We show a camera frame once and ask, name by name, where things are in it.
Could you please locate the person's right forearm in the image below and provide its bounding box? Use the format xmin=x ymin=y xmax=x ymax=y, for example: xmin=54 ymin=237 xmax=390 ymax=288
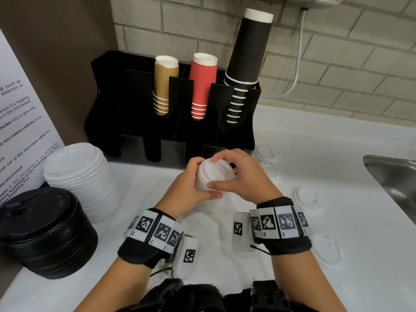
xmin=271 ymin=250 xmax=347 ymax=312

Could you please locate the black left wrist marker band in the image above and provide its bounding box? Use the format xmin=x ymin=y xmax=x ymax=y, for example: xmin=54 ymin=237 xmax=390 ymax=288
xmin=117 ymin=208 xmax=184 ymax=270

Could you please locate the stack of black lids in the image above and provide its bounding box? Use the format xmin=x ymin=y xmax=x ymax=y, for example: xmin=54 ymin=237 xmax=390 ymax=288
xmin=0 ymin=187 xmax=99 ymax=280

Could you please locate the steel sink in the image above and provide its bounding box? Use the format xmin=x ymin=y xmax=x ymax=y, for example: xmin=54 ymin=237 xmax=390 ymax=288
xmin=363 ymin=155 xmax=416 ymax=224

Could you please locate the stack of black paper cups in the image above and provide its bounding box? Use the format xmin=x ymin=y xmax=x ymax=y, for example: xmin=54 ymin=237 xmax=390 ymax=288
xmin=223 ymin=8 xmax=274 ymax=124

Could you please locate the black cup holder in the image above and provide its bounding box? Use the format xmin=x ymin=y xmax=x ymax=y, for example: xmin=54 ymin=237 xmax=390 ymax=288
xmin=84 ymin=50 xmax=262 ymax=169

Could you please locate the person's left forearm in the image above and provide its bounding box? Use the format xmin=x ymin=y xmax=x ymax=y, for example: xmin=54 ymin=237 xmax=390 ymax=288
xmin=75 ymin=256 xmax=152 ymax=312

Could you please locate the white wall cable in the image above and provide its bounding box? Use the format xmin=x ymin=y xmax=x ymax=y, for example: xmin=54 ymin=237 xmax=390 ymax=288
xmin=260 ymin=9 xmax=308 ymax=98

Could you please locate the microwave safety poster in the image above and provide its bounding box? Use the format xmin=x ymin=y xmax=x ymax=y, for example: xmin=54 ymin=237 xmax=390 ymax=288
xmin=0 ymin=29 xmax=65 ymax=208

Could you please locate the grey wall-mounted appliance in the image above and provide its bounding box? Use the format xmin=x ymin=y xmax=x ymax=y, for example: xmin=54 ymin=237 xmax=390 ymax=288
xmin=266 ymin=0 xmax=345 ymax=10

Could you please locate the stack of gold paper cups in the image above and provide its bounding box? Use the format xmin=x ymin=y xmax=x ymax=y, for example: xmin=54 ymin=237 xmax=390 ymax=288
xmin=153 ymin=55 xmax=180 ymax=116

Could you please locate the person's right hand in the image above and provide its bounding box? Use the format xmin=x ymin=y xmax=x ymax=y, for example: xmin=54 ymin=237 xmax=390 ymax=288
xmin=207 ymin=148 xmax=283 ymax=206

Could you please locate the person's left hand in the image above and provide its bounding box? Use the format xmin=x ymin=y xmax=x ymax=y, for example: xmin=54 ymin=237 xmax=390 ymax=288
xmin=155 ymin=156 xmax=225 ymax=220

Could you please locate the black wrist marker band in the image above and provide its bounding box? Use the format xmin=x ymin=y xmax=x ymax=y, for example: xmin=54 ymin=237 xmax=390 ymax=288
xmin=117 ymin=208 xmax=184 ymax=270
xmin=248 ymin=197 xmax=314 ymax=256

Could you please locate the black chest harness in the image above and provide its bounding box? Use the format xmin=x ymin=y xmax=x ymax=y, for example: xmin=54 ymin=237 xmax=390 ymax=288
xmin=117 ymin=277 xmax=321 ymax=312

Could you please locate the stack of red paper cups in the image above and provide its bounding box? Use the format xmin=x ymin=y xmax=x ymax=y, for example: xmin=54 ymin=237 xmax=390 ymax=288
xmin=188 ymin=52 xmax=218 ymax=120

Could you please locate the black right wrist marker band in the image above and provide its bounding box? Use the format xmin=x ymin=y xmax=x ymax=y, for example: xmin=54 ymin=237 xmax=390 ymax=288
xmin=248 ymin=197 xmax=314 ymax=256

